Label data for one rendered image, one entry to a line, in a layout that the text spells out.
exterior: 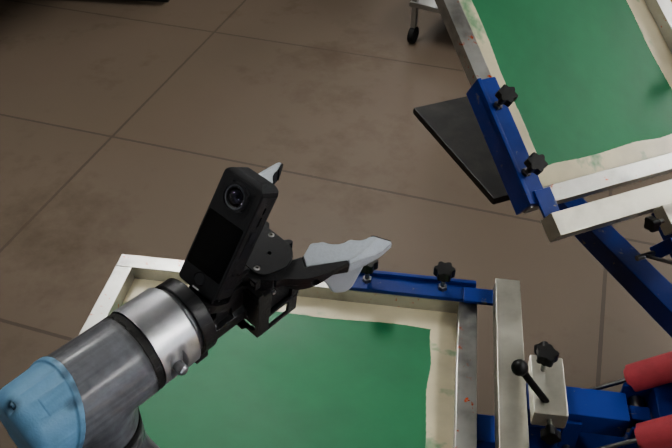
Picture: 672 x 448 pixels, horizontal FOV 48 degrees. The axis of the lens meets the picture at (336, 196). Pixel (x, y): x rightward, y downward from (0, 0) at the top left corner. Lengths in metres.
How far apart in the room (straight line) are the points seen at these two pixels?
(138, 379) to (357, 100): 3.54
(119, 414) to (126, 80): 3.86
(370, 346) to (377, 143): 2.29
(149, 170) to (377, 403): 2.41
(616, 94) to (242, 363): 1.05
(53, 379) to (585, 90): 1.48
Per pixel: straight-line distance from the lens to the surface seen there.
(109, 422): 0.63
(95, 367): 0.61
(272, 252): 0.68
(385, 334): 1.58
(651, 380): 1.46
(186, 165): 3.67
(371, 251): 0.71
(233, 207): 0.63
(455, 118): 2.23
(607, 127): 1.84
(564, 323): 2.99
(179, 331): 0.64
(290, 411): 1.46
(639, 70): 1.97
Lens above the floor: 2.15
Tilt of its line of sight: 39 degrees down
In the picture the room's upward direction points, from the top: straight up
